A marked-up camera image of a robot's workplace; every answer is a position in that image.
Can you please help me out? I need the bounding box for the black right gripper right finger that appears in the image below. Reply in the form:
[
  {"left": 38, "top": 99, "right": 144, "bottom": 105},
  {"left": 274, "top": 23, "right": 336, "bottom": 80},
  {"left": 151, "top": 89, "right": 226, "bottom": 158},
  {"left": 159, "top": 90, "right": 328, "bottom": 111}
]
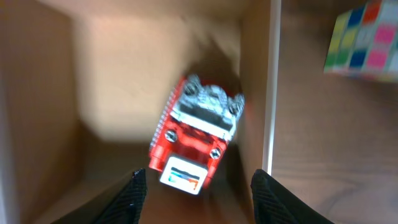
[{"left": 251, "top": 169, "right": 333, "bottom": 224}]

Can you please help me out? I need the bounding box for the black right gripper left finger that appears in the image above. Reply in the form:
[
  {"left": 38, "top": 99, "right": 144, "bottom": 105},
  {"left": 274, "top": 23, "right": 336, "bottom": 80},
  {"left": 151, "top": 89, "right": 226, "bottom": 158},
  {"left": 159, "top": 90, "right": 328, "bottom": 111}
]
[{"left": 91, "top": 168, "right": 147, "bottom": 224}]

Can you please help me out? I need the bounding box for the red and grey toy truck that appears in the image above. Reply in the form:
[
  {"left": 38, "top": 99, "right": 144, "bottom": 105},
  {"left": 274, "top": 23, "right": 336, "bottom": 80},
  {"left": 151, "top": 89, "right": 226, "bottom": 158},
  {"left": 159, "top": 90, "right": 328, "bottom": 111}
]
[{"left": 149, "top": 74, "right": 245, "bottom": 195}]

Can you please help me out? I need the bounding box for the multicoloured puzzle cube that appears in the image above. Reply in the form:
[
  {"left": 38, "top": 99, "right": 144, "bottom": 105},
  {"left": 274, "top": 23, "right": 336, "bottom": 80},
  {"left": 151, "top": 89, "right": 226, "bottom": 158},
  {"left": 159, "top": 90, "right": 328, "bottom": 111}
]
[{"left": 324, "top": 1, "right": 397, "bottom": 83}]

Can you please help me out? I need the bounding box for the open cardboard box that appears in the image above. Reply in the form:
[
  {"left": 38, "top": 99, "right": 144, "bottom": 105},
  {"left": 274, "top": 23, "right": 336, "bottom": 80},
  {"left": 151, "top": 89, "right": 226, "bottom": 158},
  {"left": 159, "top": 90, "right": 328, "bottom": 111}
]
[{"left": 1, "top": 1, "right": 281, "bottom": 223}]

